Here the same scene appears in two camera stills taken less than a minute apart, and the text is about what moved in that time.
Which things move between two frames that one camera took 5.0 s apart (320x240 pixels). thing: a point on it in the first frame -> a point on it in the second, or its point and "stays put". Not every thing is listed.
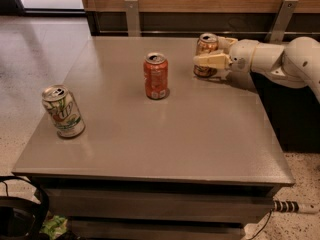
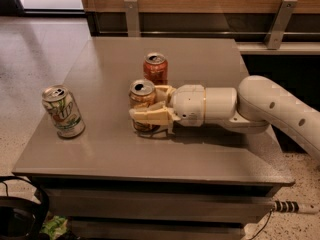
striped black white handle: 285,205 stays put
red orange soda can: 156,75 stays put
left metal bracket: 133,19 stays put
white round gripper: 243,55 -> 188,101
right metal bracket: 280,21 stays put
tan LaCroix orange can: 207,43 -> 142,92
